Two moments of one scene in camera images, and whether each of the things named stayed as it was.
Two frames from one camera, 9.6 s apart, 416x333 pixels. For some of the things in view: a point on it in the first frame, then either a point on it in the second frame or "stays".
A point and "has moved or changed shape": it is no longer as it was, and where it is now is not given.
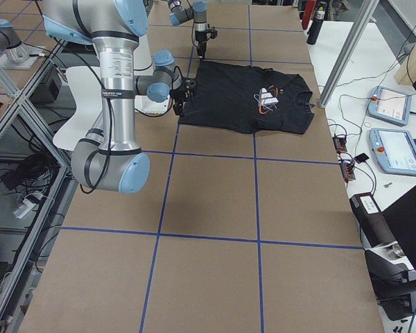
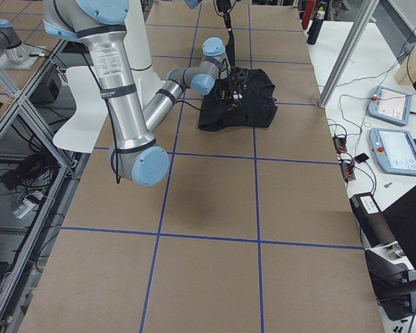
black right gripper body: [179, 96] to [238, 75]
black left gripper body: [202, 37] to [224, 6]
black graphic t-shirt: [232, 97] has moved or changed shape
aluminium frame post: [365, 12] stays
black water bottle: [315, 26] stays
